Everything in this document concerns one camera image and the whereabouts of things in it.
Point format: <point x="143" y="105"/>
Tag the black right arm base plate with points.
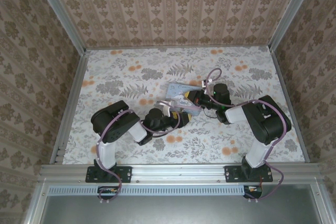
<point x="233" y="174"/>

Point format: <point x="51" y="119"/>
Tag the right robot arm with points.
<point x="265" y="121"/>

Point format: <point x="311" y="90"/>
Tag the black connector board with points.
<point x="253" y="190"/>
<point x="106" y="191"/>

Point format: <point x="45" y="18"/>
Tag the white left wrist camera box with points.
<point x="165" y="108"/>

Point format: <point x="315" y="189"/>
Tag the aluminium back rail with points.
<point x="178" y="47"/>

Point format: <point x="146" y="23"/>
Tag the aluminium corner post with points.
<point x="63" y="15"/>
<point x="291" y="11"/>

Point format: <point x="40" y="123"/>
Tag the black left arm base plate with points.
<point x="123" y="174"/>

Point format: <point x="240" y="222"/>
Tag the aluminium front rail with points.
<point x="178" y="172"/>

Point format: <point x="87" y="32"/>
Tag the aluminium side rail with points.
<point x="75" y="85"/>
<point x="283" y="85"/>

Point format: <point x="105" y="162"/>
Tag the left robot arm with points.
<point x="113" y="124"/>

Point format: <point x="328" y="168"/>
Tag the light blue cartoon print box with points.
<point x="176" y="91"/>

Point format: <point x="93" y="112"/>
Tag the grey metal sheet panel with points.
<point x="183" y="211"/>

